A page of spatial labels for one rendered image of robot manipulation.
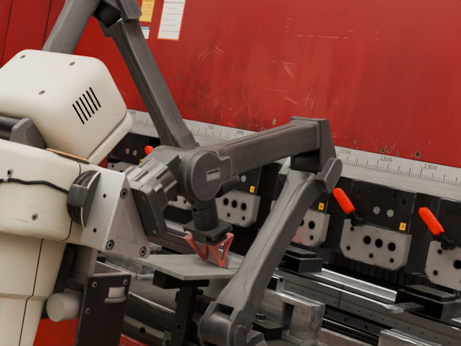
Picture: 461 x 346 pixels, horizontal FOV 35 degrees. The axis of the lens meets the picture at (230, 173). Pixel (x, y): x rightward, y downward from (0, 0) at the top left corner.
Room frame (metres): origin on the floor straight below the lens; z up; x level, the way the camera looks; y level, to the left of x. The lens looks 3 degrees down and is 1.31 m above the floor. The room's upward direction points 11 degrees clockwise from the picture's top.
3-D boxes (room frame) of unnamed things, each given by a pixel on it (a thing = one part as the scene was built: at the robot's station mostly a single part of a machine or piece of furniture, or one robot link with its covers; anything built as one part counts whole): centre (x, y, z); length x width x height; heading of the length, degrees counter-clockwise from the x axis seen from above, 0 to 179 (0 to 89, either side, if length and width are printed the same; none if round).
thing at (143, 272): (2.14, 0.36, 0.92); 0.50 x 0.06 x 0.10; 49
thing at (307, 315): (1.74, -0.10, 0.92); 0.39 x 0.06 x 0.10; 49
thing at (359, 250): (1.53, -0.34, 1.18); 0.15 x 0.09 x 0.17; 49
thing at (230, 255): (1.78, -0.06, 1.05); 0.10 x 0.02 x 0.10; 49
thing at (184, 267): (1.66, 0.04, 1.00); 0.26 x 0.18 x 0.01; 139
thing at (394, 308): (1.64, -0.47, 1.01); 0.26 x 0.12 x 0.05; 139
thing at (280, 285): (1.75, -0.09, 0.99); 0.20 x 0.03 x 0.03; 49
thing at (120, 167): (2.05, 0.26, 1.18); 0.15 x 0.09 x 0.17; 49
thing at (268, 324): (1.71, -0.05, 0.89); 0.30 x 0.05 x 0.03; 49
